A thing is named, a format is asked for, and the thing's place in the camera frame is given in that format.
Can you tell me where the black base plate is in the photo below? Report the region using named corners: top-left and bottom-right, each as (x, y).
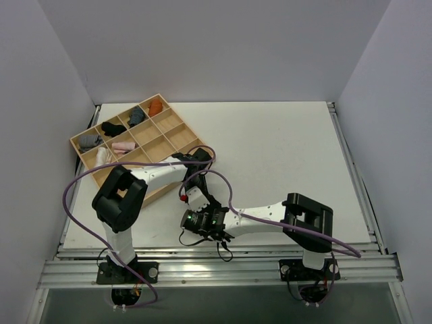
top-left (96, 260), bottom-right (159, 285)
top-left (278, 258), bottom-right (341, 281)

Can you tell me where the dark grey rolled sock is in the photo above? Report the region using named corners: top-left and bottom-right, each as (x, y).
top-left (128, 106), bottom-right (146, 128)

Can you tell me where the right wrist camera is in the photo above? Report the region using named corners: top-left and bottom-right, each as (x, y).
top-left (179, 187), bottom-right (212, 234)

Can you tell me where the wooden compartment tray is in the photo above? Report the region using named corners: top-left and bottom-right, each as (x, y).
top-left (69, 93), bottom-right (217, 207)

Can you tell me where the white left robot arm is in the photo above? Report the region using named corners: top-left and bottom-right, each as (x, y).
top-left (92, 148), bottom-right (213, 283)

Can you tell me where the orange rolled sock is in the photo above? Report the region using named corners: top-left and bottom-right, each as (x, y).
top-left (148, 98), bottom-right (163, 117)

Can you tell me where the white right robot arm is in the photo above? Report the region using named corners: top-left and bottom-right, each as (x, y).
top-left (194, 193), bottom-right (333, 279)

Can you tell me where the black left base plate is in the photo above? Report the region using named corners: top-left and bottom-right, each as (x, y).
top-left (96, 260), bottom-right (159, 285)

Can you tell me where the grey striped rolled sock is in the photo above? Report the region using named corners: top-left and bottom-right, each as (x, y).
top-left (78, 134), bottom-right (103, 153)

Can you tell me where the white rolled sock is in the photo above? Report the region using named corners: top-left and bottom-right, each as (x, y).
top-left (94, 146), bottom-right (112, 167)

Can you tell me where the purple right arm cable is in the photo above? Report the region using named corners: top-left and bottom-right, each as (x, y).
top-left (178, 169), bottom-right (362, 306)

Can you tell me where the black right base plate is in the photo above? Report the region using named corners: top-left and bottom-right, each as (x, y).
top-left (278, 258), bottom-right (341, 281)

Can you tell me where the pink rolled sock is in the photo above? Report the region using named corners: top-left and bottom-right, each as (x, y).
top-left (111, 142), bottom-right (136, 156)

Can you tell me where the black rolled sock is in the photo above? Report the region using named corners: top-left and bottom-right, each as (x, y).
top-left (101, 121), bottom-right (127, 138)

